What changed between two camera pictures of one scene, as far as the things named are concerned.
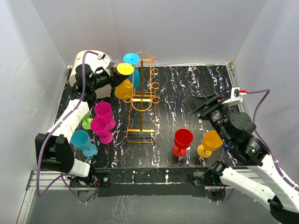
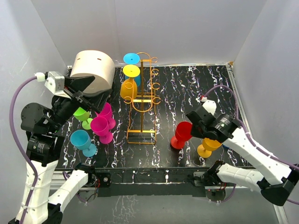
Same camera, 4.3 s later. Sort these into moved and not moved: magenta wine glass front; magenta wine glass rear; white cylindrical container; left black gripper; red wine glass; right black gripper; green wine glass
Moved: left black gripper; right black gripper; red wine glass
Not moved: magenta wine glass front; white cylindrical container; magenta wine glass rear; green wine glass
